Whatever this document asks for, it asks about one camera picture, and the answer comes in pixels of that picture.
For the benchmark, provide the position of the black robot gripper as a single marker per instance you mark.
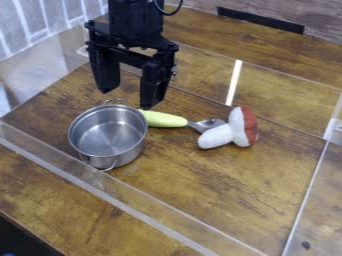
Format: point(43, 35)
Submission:
point(131, 39)

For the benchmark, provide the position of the yellow handled metal spoon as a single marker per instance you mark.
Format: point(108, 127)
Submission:
point(164, 120)

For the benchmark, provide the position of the red and white plush mushroom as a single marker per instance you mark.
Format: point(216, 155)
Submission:
point(239, 130)

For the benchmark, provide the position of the silver metal pot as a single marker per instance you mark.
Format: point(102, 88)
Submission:
point(107, 134)

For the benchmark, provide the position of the black strip on table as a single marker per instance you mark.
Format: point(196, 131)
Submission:
point(261, 20)

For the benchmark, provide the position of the clear acrylic bracket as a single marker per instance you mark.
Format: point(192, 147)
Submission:
point(82, 51)

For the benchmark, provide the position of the clear acrylic enclosure wall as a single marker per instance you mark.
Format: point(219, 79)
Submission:
point(258, 201)

